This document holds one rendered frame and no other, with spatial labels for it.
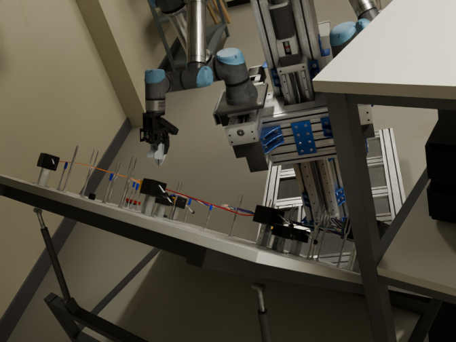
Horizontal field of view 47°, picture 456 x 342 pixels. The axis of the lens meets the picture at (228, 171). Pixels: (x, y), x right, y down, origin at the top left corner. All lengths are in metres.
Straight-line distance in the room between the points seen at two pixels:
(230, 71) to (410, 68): 1.63
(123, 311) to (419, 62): 1.61
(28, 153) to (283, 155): 2.09
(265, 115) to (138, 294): 0.98
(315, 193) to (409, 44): 2.00
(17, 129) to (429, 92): 3.46
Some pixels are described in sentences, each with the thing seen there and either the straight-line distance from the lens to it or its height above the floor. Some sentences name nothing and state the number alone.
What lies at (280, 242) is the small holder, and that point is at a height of 1.38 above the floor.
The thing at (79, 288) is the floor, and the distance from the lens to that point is 3.71.
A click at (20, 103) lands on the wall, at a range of 4.05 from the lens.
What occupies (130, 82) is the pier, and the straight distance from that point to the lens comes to 5.21.
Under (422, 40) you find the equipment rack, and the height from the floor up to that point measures 1.85.
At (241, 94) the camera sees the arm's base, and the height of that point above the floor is 1.21.
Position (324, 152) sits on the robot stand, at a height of 0.84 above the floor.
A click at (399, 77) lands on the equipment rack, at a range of 0.77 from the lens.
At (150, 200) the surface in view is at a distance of 1.33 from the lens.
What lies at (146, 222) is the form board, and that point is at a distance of 0.99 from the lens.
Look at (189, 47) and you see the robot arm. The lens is 2.04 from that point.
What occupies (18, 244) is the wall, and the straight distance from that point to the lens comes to 3.82.
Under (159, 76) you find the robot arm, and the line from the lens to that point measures 1.96.
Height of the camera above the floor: 2.19
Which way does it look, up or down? 32 degrees down
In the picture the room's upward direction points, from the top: 19 degrees counter-clockwise
